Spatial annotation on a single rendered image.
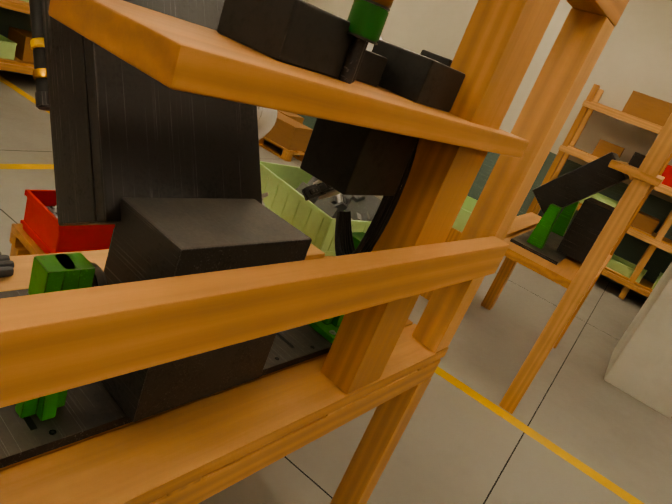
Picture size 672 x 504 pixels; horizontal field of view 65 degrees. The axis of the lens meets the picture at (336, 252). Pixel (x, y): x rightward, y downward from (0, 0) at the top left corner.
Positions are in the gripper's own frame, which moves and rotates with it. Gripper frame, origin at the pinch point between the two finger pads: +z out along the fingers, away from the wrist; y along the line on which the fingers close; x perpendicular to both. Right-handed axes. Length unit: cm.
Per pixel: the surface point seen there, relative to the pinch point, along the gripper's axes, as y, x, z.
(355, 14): 57, -13, 32
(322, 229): -61, 8, -53
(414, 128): 53, 3, 24
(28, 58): -460, -281, -120
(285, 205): -82, -9, -57
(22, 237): -65, -21, 49
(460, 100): 46.8, -2.0, -2.0
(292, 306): 37, 20, 45
